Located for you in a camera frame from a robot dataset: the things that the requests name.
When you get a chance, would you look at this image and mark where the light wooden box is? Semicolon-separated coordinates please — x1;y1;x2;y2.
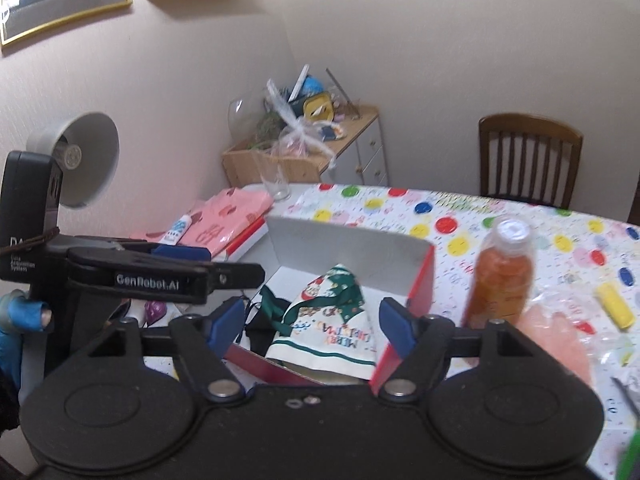
221;140;332;189

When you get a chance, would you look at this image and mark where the red white cardboard piece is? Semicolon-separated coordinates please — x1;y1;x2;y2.
226;216;269;262

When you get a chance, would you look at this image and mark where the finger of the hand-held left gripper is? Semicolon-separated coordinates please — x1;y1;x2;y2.
67;247;266;292
65;235;213;263

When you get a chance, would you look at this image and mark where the dark wooden chair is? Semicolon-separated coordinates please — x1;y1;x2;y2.
477;112;584;209

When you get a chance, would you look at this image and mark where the clear drinking glass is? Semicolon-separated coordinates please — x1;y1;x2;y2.
252;152;292;202

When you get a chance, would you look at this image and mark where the green flat piece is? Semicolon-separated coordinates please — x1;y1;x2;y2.
615;425;640;480

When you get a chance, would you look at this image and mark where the christmas printed cloth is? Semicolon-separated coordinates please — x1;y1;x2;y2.
245;263;378;381

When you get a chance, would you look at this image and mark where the white blue tube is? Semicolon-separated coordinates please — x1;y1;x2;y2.
161;214;193;246

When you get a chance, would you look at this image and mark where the pink plastic bag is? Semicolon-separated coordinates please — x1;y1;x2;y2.
130;187;275;261

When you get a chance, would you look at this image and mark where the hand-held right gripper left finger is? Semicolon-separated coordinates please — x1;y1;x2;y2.
90;297;246;403

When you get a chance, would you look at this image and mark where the orange drink bottle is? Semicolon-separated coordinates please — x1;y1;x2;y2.
460;215;535;356

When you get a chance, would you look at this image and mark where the person's left hand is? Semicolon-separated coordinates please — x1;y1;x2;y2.
0;289;54;334

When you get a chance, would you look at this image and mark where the yellow block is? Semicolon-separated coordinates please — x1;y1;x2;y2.
595;282;636;331

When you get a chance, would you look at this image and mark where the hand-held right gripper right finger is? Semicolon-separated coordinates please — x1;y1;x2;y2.
378;297;531;406

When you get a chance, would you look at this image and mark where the clear bag with pink cloth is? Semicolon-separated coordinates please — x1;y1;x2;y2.
515;290;636;391

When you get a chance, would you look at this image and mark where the yellow container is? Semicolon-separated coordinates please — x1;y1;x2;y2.
302;92;337;122

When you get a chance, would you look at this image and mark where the clear glass vase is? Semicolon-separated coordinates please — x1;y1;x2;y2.
227;96;271;148

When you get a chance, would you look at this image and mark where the tied clear plastic bag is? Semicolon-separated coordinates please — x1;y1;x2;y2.
265;79;338;161

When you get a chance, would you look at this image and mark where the wooden side cabinet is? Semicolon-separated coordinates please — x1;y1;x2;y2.
320;105;390;187

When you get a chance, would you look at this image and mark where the red cardboard box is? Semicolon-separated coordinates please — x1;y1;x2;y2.
220;215;436;396

